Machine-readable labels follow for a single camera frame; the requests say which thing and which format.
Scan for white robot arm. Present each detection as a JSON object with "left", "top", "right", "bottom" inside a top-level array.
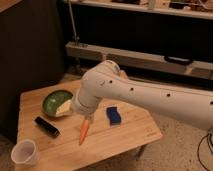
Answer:
[{"left": 62, "top": 60, "right": 213, "bottom": 131}]

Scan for white ceramic cup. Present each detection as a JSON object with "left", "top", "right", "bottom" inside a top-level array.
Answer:
[{"left": 11, "top": 139, "right": 39, "bottom": 165}]

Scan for green bowl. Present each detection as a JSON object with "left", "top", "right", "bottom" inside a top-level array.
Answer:
[{"left": 42, "top": 90, "right": 73, "bottom": 118}]

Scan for orange carrot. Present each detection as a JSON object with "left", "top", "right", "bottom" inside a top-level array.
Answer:
[{"left": 79, "top": 119, "right": 90, "bottom": 145}]

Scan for small wooden table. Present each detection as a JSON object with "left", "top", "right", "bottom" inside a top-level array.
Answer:
[{"left": 15, "top": 81, "right": 162, "bottom": 171}]

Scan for blue sponge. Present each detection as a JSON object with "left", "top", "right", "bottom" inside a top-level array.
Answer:
[{"left": 106, "top": 106, "right": 122, "bottom": 125}]

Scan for metal pole stand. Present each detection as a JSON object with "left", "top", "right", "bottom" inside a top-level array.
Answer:
[{"left": 67, "top": 0, "right": 84, "bottom": 46}]

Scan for grey metal shelf rail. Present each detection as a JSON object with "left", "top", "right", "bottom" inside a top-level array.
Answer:
[{"left": 66, "top": 42, "right": 213, "bottom": 80}]

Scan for black handle on shelf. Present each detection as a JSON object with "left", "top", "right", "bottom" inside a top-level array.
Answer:
[{"left": 164, "top": 56, "right": 194, "bottom": 66}]

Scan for black cables on floor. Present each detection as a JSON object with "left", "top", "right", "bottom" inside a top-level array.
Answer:
[{"left": 196, "top": 132, "right": 213, "bottom": 171}]

